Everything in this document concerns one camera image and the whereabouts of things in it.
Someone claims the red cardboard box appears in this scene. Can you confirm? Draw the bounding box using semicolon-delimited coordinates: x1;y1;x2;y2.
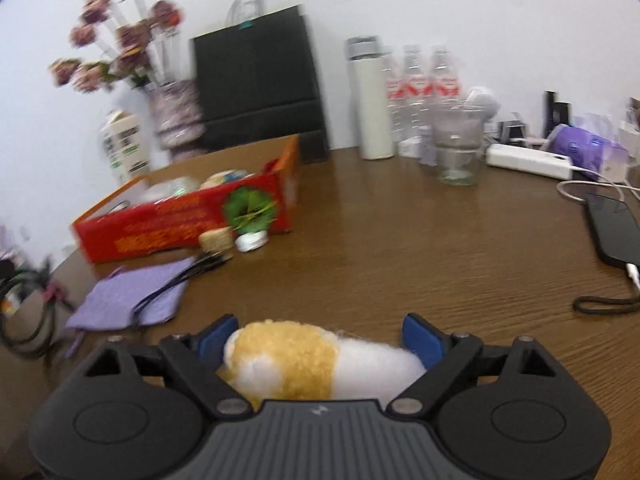
70;134;302;265

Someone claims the short black bottle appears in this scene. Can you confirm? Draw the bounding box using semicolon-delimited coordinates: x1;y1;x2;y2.
552;102;572;133

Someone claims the purple ceramic vase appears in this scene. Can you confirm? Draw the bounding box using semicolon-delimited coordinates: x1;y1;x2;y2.
147;80;206;151

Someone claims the clear glass cup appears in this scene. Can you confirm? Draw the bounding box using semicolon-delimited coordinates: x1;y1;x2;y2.
431;105;487;187

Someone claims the white milk carton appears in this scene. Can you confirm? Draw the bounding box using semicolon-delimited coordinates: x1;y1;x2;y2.
97;109;153;186

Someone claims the white round gadget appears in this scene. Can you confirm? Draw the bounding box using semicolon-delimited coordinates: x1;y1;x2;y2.
466;86;501;117

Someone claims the yellow and white plush toy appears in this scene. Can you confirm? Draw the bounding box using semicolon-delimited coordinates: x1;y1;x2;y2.
217;319;428;411

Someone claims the purple tissue pack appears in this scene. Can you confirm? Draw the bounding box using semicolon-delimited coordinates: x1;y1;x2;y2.
547;124;628;181

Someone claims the black smartphone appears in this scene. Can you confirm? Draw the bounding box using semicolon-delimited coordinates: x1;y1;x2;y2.
582;192;640;267

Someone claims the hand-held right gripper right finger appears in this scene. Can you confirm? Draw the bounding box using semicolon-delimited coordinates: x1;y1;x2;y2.
387;312;558;418

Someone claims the wooden desk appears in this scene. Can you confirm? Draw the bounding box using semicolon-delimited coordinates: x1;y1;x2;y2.
0;132;640;413

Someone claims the black wrist strap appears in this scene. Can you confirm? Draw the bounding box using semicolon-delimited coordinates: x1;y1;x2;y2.
572;294;640;317

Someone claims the white charging cable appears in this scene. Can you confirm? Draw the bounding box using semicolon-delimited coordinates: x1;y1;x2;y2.
557;167;631;207

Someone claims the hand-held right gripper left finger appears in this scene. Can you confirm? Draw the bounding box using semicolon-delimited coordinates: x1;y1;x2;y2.
82;314;253;418

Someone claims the purple knit cloth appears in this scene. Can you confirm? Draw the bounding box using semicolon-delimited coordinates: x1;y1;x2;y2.
65;257;198;331

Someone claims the white power strip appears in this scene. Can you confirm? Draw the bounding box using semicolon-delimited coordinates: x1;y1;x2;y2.
486;142;573;181

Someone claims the dried rose bouquet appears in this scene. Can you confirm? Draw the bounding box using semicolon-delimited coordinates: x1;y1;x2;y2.
47;0;186;93

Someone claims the small wooden stamp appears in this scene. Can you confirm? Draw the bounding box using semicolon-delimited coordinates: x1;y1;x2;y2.
198;226;236;253

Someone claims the black multi-head cable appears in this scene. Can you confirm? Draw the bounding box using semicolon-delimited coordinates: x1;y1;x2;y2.
134;251;233;326

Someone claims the black paper bag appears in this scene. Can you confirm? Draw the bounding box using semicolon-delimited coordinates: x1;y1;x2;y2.
192;0;331;163

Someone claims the black braided cable bundle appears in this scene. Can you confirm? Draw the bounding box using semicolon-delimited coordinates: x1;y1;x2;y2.
0;257;71;361

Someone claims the white thermos bottle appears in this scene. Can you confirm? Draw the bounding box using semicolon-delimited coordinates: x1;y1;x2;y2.
345;36;396;161

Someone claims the small tin box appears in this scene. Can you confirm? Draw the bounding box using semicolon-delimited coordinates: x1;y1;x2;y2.
419;127;438;166

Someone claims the clear water bottle red label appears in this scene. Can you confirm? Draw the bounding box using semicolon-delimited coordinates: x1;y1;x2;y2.
382;46;407;142
429;44;463;111
400;44;433;142

